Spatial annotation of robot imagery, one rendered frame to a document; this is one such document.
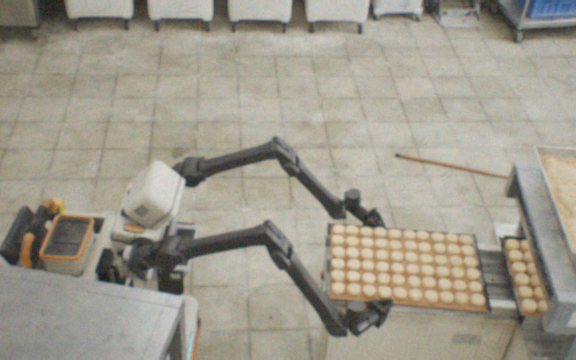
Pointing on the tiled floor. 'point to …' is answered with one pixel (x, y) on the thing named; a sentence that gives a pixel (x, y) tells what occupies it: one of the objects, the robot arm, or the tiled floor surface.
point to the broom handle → (451, 165)
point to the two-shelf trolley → (546, 18)
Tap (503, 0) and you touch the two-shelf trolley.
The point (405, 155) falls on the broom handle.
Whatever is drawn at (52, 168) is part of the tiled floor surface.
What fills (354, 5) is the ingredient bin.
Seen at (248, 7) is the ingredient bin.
